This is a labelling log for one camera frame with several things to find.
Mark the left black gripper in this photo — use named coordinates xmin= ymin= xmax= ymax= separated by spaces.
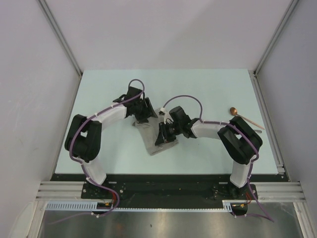
xmin=133 ymin=97 xmax=157 ymax=123

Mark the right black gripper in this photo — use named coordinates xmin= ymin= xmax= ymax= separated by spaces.
xmin=155 ymin=121 xmax=182 ymax=146

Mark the grey cloth napkin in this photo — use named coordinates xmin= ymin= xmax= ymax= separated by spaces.
xmin=132 ymin=108 xmax=179 ymax=156

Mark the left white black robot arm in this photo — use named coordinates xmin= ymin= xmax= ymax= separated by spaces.
xmin=64 ymin=86 xmax=157 ymax=198

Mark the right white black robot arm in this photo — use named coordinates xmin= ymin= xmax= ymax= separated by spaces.
xmin=155 ymin=106 xmax=263 ymax=199

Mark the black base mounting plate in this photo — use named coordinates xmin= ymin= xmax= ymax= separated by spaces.
xmin=51 ymin=174 xmax=289 ymax=214

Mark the copper spoon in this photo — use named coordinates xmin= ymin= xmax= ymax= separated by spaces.
xmin=229 ymin=107 xmax=265 ymax=130

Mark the white slotted cable duct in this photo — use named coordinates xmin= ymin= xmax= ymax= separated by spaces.
xmin=46 ymin=200 xmax=233 ymax=213

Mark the aluminium frame rail right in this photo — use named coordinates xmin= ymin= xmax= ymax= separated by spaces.
xmin=248 ymin=70 xmax=287 ymax=175

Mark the aluminium frame rail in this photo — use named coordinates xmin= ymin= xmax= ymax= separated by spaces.
xmin=248 ymin=70 xmax=287 ymax=175
xmin=36 ymin=181 xmax=84 ymax=201

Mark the aluminium frame rail left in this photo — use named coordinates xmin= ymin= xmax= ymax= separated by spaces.
xmin=36 ymin=181 xmax=84 ymax=201

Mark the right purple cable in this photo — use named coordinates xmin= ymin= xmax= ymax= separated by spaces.
xmin=160 ymin=95 xmax=274 ymax=223

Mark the aluminium frame post left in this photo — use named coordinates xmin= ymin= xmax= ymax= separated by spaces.
xmin=36 ymin=0 xmax=83 ymax=77

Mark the aluminium frame post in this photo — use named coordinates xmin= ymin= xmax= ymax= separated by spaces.
xmin=36 ymin=0 xmax=83 ymax=77
xmin=253 ymin=0 xmax=300 ymax=77

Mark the aluminium frame post right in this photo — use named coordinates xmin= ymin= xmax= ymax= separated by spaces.
xmin=253 ymin=0 xmax=300 ymax=77

